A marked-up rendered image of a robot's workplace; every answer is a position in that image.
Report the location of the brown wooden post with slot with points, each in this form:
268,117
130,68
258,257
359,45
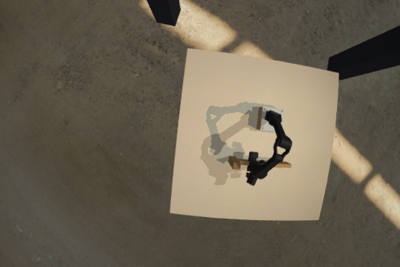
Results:
234,162

